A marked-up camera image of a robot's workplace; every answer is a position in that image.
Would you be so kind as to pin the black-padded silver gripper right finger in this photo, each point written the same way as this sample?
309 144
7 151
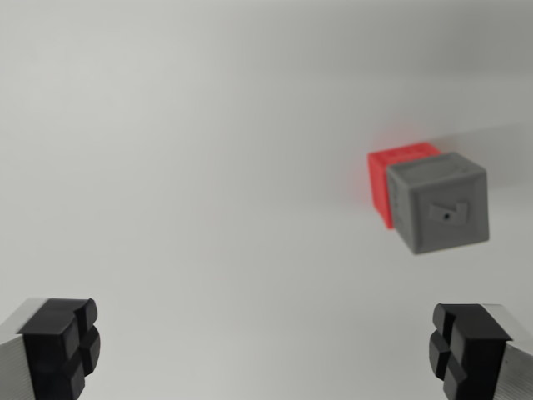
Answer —
479 354

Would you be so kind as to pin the black-padded silver gripper left finger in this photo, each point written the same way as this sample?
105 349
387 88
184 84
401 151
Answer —
46 354

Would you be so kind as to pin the grey embossed plastic cube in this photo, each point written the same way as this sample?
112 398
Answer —
441 204

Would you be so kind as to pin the red embossed plastic cube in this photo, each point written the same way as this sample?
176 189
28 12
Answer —
381 179

